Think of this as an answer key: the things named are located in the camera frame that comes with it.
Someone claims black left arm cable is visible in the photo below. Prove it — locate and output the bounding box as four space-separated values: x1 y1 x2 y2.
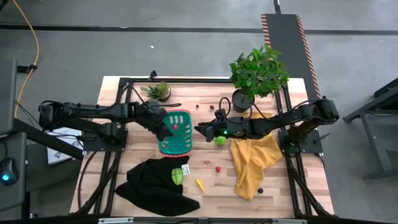
126 84 183 108

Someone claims orange cable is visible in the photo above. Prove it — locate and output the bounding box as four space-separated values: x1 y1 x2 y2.
12 0 40 119

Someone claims black diagonal beam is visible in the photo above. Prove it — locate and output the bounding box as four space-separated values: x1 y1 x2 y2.
12 119 85 160

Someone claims black cloth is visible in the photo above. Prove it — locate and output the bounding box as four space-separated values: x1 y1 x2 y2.
114 155 201 217

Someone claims black cable clip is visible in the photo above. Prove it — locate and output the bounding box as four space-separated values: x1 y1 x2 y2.
16 63 38 74

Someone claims small potted succulent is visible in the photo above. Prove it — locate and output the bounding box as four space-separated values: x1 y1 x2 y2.
140 81 172 103

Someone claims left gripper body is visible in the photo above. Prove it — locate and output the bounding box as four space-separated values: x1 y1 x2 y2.
138 101 170 133

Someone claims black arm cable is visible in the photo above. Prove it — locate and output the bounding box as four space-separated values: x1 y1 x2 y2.
126 84 183 108
218 96 315 121

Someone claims white booklet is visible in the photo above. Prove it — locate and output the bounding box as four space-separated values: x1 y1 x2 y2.
46 126 84 165

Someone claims grey desk panel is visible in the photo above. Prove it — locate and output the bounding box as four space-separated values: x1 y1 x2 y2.
0 132 28 212

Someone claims leafy tree in black pot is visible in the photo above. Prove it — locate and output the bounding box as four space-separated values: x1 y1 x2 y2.
229 43 290 113

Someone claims mustard yellow cloth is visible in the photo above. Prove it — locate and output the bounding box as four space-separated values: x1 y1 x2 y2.
229 111 284 202

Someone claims teal basket with pink rim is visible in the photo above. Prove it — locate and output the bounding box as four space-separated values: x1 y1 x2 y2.
157 109 193 158

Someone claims dark cable under table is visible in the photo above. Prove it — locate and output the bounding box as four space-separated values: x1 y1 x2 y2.
76 151 98 210

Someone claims grey monitor panel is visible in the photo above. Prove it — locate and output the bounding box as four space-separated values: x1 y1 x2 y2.
0 58 17 135

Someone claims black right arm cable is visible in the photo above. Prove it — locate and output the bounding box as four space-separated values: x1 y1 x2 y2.
218 96 315 121

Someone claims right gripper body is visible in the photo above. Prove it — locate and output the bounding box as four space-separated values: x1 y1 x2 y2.
213 111 249 139

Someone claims light green toy vegetable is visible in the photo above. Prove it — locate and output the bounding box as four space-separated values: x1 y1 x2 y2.
171 167 183 186

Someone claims black mat with striped edges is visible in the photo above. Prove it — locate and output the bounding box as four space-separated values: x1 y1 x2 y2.
261 13 326 119

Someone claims grey side table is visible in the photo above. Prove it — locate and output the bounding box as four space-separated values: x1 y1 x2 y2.
343 77 398 181

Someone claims black computer mouse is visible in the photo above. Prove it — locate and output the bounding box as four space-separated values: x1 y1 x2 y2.
0 157 19 187

